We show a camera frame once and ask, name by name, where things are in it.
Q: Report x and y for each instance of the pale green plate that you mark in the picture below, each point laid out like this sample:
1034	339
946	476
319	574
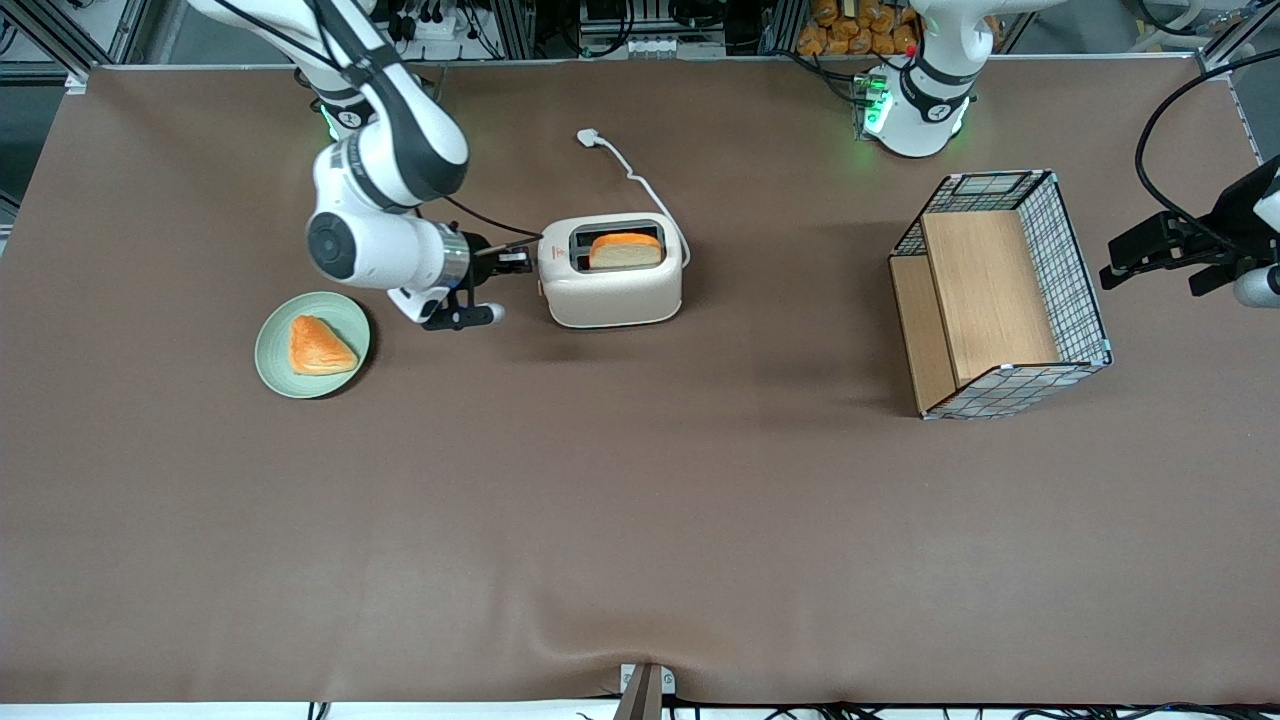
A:
275	350

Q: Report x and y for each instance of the bread slice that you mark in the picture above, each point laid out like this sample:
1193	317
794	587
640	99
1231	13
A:
625	251

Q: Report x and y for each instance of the triangular orange pastry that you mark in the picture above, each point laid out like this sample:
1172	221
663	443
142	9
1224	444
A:
318	346

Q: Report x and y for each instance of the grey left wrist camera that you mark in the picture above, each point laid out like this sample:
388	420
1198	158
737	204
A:
1260	287

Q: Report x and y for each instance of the light wooden board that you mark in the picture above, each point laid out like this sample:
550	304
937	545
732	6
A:
990	295

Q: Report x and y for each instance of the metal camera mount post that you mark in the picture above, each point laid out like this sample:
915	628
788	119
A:
643	692

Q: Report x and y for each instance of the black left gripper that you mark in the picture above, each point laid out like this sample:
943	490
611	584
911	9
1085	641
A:
1222	232

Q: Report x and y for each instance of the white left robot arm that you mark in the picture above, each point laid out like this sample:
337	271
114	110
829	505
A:
920	110

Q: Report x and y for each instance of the aluminium frame profile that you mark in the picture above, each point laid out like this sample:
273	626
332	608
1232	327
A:
1235	45
50	35

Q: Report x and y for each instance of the pile of orange bread rolls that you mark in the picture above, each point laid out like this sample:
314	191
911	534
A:
855	30

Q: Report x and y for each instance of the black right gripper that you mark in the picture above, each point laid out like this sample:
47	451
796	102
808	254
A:
487	254

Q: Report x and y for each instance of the grey electronics unit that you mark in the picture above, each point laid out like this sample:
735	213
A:
650	25

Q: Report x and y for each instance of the white power strip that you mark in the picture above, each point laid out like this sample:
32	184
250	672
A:
432	24

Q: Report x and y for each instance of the cream white toaster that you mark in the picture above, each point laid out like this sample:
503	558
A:
615	295

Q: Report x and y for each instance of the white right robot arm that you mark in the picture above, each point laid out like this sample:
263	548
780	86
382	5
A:
390	150

